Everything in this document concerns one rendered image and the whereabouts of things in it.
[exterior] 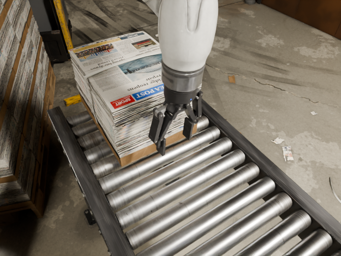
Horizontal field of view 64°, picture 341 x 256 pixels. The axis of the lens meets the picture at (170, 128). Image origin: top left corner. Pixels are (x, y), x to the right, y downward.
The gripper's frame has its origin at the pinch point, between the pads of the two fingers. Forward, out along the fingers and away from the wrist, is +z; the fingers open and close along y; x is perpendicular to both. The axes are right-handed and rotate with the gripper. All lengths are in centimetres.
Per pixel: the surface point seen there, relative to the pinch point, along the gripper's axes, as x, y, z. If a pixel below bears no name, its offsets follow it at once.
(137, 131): -9.9, 5.6, 2.5
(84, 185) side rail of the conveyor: -10.3, 24.4, 14.8
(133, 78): -19.6, 0.0, -7.8
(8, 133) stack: -76, 37, 47
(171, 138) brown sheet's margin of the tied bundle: -7.0, -5.5, 10.8
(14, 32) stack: -142, 8, 35
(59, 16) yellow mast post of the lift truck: -208, -42, 66
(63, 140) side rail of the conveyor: -31.2, 22.2, 16.7
